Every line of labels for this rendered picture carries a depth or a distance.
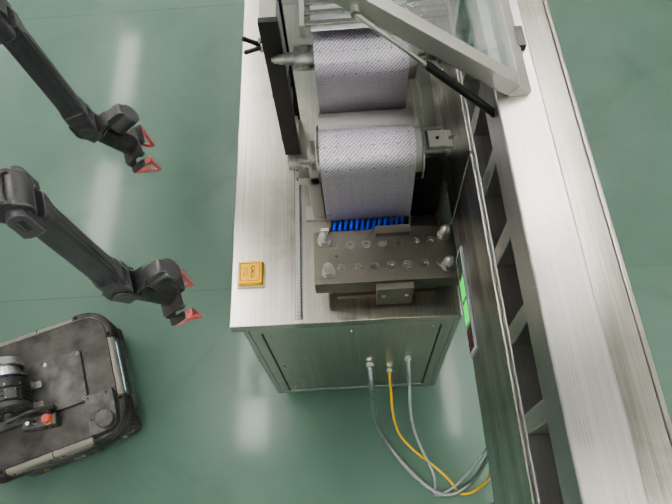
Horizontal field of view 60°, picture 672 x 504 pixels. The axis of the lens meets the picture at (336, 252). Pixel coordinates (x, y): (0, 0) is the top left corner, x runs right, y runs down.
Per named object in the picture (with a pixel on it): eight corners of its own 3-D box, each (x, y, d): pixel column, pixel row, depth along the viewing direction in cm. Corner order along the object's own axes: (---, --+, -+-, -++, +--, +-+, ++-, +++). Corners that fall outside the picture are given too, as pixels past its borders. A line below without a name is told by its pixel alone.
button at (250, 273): (240, 265, 173) (238, 261, 171) (263, 264, 173) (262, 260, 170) (239, 286, 170) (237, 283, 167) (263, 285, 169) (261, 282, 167)
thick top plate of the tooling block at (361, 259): (314, 242, 167) (313, 232, 162) (454, 234, 166) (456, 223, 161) (316, 293, 160) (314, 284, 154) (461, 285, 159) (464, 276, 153)
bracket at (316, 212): (304, 208, 181) (293, 148, 153) (325, 207, 181) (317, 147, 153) (304, 222, 178) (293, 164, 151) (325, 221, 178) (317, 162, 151)
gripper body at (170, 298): (178, 272, 147) (156, 266, 141) (187, 306, 143) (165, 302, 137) (160, 284, 150) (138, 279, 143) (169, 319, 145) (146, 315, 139)
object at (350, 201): (326, 220, 164) (322, 184, 148) (409, 215, 164) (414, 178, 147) (326, 222, 164) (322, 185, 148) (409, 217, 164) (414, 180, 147)
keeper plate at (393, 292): (375, 298, 165) (376, 283, 155) (410, 296, 164) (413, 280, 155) (376, 306, 164) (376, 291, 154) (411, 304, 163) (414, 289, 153)
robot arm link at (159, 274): (103, 267, 133) (109, 300, 129) (136, 242, 129) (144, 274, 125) (143, 277, 143) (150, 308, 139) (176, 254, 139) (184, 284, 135)
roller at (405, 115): (320, 132, 167) (317, 104, 156) (409, 127, 166) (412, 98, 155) (321, 167, 161) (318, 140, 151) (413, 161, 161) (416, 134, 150)
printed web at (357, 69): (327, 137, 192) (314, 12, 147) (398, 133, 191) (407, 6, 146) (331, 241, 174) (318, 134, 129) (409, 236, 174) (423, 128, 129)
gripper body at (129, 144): (139, 128, 169) (119, 117, 163) (146, 154, 165) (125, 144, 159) (124, 141, 172) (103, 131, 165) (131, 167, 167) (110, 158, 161)
